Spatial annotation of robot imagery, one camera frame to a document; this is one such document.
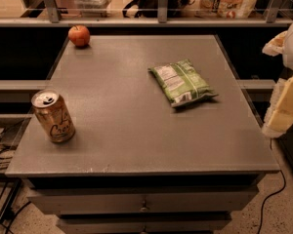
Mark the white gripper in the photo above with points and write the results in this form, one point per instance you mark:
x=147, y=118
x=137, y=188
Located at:
x=279, y=119

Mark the orange LaCroix soda can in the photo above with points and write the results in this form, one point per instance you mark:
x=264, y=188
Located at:
x=51, y=112

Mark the red apple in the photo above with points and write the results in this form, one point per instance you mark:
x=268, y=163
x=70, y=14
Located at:
x=79, y=35

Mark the green chip bag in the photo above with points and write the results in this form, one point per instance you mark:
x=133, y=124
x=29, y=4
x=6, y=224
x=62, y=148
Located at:
x=181, y=83

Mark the grey drawer cabinet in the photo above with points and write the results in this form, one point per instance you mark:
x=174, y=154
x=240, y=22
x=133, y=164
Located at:
x=192, y=167

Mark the round drawer knob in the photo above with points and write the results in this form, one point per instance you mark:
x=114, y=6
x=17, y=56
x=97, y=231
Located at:
x=144, y=209

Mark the grey metal shelf rail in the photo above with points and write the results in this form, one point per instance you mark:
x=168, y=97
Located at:
x=62, y=13

